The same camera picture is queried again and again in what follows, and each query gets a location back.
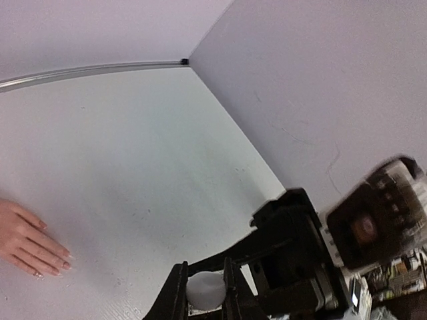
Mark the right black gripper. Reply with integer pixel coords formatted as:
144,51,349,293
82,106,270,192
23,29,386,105
189,188,350,313

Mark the aluminium back table rail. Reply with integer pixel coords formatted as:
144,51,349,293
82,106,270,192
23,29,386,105
1,59,189,93

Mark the smartphone in background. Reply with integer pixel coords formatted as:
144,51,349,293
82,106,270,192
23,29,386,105
350,278,362,314

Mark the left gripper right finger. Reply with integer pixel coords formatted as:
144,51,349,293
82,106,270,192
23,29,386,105
222,257,268,320

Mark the white nail polish cap brush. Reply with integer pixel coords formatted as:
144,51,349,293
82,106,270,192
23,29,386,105
186,271,226,311

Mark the mannequin hand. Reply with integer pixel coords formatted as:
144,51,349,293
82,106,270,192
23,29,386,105
1,199,71,278

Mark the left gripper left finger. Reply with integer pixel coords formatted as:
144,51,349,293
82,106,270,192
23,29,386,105
143,261,188,320

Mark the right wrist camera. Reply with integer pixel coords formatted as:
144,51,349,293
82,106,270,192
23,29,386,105
326,155,426,270

